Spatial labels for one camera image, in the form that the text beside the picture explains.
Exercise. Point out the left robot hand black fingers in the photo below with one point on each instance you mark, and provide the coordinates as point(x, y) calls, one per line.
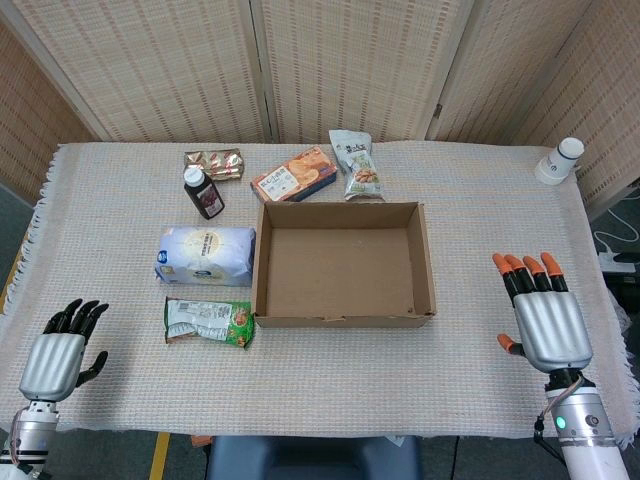
point(50, 362)

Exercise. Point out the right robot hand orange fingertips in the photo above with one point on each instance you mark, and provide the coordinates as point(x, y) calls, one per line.
point(550, 330)

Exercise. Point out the green snack packet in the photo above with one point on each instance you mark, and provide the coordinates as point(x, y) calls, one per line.
point(207, 322)

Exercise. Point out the white blue snack bag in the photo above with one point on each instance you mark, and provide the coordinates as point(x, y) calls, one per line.
point(205, 256)

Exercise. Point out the brown cardboard box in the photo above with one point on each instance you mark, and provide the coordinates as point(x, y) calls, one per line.
point(345, 265)

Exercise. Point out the pale green nut packet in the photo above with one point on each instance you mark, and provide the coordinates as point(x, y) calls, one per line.
point(357, 167)

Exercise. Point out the red gold foil packet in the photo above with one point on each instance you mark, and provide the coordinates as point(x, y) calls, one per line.
point(214, 164)

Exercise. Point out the orange biscuit box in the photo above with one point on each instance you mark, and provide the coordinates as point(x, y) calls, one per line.
point(294, 176)

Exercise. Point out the white power strip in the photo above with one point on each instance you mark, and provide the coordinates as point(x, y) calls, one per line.
point(612, 261)

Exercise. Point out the white cylindrical device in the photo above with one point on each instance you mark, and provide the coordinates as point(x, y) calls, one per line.
point(560, 161)

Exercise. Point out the dark brown bottle white cap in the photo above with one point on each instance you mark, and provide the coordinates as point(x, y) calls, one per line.
point(204, 195)

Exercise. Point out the beige woven tablecloth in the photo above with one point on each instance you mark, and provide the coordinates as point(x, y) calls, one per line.
point(320, 360)

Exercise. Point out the dark blue chair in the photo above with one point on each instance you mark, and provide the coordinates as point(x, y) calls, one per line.
point(312, 457)

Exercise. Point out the woven folding screen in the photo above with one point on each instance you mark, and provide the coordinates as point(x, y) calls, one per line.
point(320, 65)

